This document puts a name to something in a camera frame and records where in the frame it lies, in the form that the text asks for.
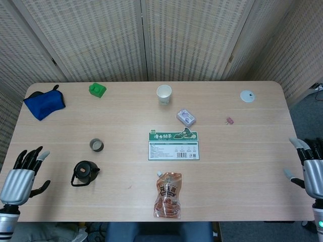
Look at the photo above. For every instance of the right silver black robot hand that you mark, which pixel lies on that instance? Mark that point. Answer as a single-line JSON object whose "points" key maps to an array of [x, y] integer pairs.
{"points": [[314, 176]]}

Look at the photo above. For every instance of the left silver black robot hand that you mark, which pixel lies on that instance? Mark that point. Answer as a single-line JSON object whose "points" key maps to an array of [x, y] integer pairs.
{"points": [[19, 182]]}

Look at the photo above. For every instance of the black teapot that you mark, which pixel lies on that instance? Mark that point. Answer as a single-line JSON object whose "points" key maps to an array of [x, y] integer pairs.
{"points": [[84, 172]]}

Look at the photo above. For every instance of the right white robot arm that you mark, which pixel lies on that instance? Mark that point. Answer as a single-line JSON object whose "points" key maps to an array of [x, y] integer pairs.
{"points": [[318, 216]]}

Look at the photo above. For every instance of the white paper cup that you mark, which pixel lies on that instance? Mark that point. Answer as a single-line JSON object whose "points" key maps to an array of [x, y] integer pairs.
{"points": [[164, 94]]}

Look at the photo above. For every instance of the white plastic object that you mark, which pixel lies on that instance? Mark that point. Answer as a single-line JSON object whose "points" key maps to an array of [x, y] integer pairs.
{"points": [[81, 233]]}

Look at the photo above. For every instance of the blue cloth pouch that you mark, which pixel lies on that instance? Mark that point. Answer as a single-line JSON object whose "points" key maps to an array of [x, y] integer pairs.
{"points": [[44, 104]]}

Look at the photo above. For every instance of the small dark teacup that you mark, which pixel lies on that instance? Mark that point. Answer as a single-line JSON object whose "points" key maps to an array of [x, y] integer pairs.
{"points": [[96, 145]]}

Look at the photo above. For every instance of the pink binder clip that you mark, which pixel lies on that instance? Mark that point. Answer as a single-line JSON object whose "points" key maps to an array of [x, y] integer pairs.
{"points": [[229, 121]]}

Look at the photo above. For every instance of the white round disc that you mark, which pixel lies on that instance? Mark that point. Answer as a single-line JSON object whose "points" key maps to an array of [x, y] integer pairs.
{"points": [[247, 96]]}

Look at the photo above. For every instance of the green toy block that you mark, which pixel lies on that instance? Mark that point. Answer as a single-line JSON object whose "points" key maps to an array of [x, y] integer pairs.
{"points": [[97, 90]]}

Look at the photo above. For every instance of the clear box of purple clips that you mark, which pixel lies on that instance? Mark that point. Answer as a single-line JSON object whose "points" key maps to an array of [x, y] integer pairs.
{"points": [[186, 117]]}

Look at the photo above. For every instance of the green and white package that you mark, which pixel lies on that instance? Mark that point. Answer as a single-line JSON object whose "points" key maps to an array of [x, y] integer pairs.
{"points": [[172, 148]]}

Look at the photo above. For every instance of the peanut butter spout pouch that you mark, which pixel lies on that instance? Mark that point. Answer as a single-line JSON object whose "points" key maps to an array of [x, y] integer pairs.
{"points": [[167, 196]]}

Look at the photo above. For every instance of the blue padded seat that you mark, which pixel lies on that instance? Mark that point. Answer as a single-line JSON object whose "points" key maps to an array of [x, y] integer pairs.
{"points": [[159, 232]]}

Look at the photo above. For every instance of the woven folding screen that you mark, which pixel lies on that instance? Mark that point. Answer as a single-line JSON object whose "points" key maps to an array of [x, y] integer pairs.
{"points": [[101, 37]]}

